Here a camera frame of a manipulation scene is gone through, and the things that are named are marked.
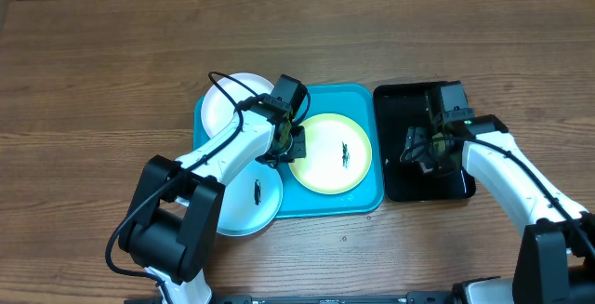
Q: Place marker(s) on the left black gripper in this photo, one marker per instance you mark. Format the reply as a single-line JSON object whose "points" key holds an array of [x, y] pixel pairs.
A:
{"points": [[297, 150]]}

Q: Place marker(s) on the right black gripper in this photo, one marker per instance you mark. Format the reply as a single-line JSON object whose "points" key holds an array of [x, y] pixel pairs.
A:
{"points": [[423, 146]]}

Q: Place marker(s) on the yellow-green rimmed plate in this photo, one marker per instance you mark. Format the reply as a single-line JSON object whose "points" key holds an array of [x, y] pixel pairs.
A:
{"points": [[338, 154]]}

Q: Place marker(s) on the white round plate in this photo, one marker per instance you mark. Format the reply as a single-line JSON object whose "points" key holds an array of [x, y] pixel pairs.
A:
{"points": [[216, 111]]}

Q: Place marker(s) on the green scouring sponge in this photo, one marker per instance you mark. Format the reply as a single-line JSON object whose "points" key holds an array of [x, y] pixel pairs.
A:
{"points": [[428, 167]]}

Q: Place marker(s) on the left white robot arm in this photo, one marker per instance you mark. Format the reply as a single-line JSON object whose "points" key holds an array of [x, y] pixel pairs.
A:
{"points": [[171, 223]]}

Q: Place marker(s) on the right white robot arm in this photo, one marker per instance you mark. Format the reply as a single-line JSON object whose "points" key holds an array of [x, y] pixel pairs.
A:
{"points": [[555, 263]]}

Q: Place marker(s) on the black rectangular water tray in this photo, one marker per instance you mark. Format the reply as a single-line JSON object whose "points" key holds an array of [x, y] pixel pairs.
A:
{"points": [[398, 107]]}

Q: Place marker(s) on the light blue round plate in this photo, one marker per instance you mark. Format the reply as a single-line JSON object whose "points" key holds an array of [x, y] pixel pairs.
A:
{"points": [[251, 202]]}

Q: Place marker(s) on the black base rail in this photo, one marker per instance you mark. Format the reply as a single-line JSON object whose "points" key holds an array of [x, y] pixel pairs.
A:
{"points": [[413, 297]]}

